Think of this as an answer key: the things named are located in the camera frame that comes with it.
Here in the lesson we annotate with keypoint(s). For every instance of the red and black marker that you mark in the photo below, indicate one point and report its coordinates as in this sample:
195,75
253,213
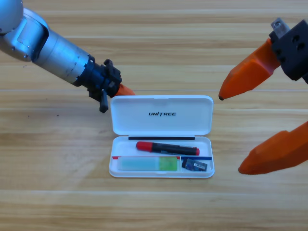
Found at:
168,148

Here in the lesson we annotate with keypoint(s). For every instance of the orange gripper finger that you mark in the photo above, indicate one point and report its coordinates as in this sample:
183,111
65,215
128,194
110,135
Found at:
250,72
276,154
125,92

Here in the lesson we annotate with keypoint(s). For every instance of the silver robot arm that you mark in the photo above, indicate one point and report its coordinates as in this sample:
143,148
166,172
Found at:
48,48

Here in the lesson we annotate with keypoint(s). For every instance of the white Unitree pencil case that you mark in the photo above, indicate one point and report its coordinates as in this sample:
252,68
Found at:
158,125

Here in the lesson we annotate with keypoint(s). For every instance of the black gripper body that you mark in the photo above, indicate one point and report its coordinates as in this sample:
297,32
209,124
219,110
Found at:
293,53
103,77

